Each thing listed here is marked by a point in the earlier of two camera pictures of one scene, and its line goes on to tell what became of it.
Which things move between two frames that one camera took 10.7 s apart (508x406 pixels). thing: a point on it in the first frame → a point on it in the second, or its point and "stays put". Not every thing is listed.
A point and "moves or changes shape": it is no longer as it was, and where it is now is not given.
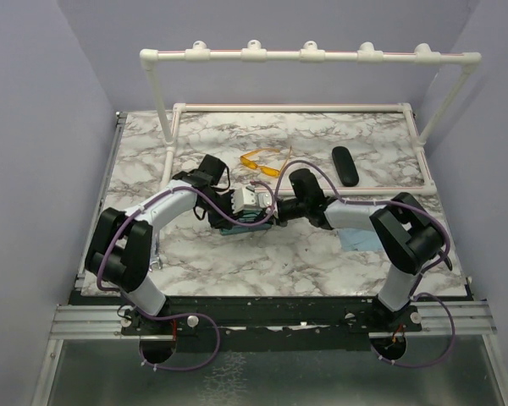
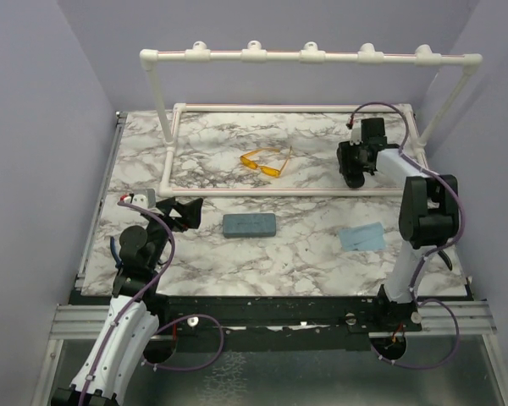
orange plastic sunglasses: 267,172 stays put
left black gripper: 219,222 → 190,213
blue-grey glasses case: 245,216 moves or changes shape
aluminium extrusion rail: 82,321 stays put
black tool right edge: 446,260 stays put
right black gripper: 281,222 → 345,151
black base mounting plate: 220,324 stays put
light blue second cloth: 359,239 stays put
